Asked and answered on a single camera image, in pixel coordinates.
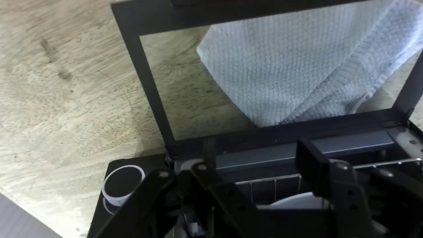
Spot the grey round plate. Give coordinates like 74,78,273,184
256,191,333,213

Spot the grey metal oven tray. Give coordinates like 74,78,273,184
214,129,396,172

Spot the black toaster oven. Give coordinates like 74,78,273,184
86,121,423,238

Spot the white cloth towel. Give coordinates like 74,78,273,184
194,0,423,130

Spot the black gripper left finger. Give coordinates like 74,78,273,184
92,162,271,238

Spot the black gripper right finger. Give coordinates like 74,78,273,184
293,138,423,238

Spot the white ringed oven knob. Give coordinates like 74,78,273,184
100,164,146,208

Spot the black rectangular frame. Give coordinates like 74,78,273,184
108,0,423,156

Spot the metal wire oven rack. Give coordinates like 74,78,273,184
234,156,423,205

